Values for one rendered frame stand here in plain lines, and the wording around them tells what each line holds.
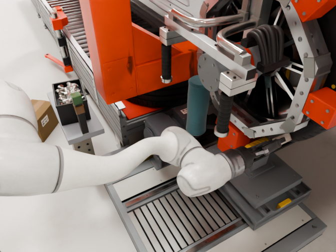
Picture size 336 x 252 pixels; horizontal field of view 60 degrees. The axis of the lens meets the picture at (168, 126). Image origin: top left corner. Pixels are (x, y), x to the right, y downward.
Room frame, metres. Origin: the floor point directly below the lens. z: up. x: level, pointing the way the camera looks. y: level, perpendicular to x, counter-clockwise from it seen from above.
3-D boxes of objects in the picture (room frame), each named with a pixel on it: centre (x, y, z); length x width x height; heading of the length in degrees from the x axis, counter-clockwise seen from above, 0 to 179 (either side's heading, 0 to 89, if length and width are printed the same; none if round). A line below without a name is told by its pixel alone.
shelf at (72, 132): (1.16, 0.48, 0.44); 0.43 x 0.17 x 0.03; 30
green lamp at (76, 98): (0.98, 0.38, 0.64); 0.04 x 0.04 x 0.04; 30
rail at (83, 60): (2.31, 0.84, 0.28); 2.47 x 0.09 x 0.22; 30
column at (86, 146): (1.18, 0.49, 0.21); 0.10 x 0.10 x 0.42; 30
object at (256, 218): (1.00, -0.43, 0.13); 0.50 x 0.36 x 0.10; 30
